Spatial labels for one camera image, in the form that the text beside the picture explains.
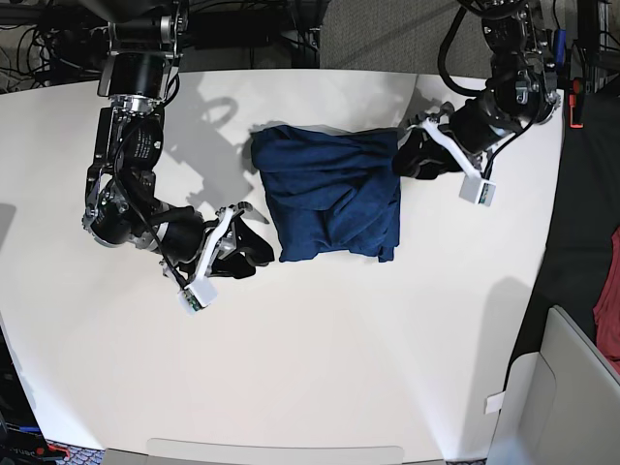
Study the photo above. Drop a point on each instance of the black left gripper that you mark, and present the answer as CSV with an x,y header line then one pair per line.
x,y
474,127

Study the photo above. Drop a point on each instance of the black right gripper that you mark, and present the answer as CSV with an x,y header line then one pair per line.
x,y
186,234

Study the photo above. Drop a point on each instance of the blue long-sleeve shirt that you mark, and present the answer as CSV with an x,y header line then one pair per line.
x,y
330,193

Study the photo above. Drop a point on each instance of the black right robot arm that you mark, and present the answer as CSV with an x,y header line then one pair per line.
x,y
140,80

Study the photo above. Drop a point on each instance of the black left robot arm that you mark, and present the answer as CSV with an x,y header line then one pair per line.
x,y
521,92

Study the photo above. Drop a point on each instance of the orange black clamp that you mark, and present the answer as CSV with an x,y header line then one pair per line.
x,y
576,102

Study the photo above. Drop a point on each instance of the black cloth cover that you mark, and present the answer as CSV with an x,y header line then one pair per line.
x,y
585,215

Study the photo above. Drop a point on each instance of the black box under table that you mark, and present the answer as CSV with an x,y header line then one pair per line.
x,y
229,29

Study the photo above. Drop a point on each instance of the red cloth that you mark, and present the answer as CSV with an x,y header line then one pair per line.
x,y
607,310

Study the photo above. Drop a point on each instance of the white paper tag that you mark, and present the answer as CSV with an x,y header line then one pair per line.
x,y
494,403

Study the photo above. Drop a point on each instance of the beige plastic bin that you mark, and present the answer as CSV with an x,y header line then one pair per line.
x,y
561,404

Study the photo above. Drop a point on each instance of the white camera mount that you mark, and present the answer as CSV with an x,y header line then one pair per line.
x,y
476,188
198,291

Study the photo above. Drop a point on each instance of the blue handled tool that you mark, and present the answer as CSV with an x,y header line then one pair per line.
x,y
560,48

